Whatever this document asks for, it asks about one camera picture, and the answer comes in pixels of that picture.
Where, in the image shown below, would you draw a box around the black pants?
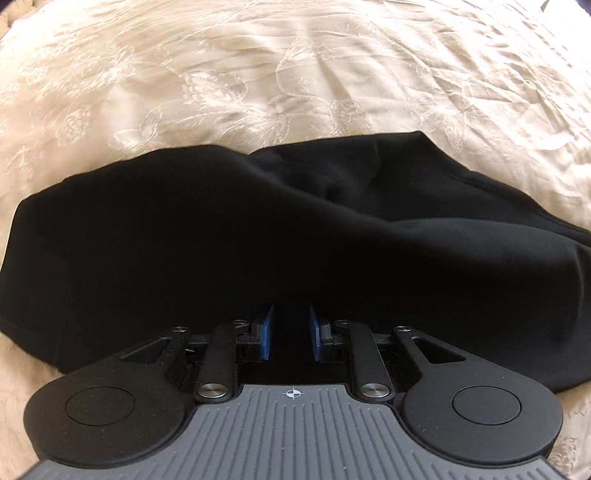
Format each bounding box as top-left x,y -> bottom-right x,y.
1,132 -> 590,391

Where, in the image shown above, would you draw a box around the cream embroidered bedspread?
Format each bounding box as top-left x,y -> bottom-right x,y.
0,0 -> 591,480

